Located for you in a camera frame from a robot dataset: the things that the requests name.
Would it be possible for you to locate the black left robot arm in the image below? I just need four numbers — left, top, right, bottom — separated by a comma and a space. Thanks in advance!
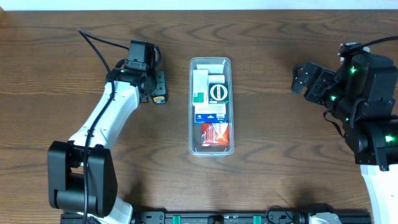
47, 68, 167, 223

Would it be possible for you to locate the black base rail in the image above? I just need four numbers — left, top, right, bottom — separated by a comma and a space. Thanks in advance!
60, 203, 373, 224

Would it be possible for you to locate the dark Woods syrup bottle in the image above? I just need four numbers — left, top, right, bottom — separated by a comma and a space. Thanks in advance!
150, 94, 168, 105

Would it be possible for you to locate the red Panadol box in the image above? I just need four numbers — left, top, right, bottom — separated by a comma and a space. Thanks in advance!
201, 123, 229, 147

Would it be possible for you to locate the clear plastic container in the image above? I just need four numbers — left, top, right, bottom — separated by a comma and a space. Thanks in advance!
188, 57, 234, 157

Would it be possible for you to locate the blue Kool Fever box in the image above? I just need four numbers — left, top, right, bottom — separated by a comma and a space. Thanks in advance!
194, 104, 227, 125

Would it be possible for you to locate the green Zam-Buk box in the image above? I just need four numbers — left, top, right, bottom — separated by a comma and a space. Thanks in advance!
208, 83, 229, 104

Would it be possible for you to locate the white green medicine box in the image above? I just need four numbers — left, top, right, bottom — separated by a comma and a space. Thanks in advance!
192, 70, 208, 106

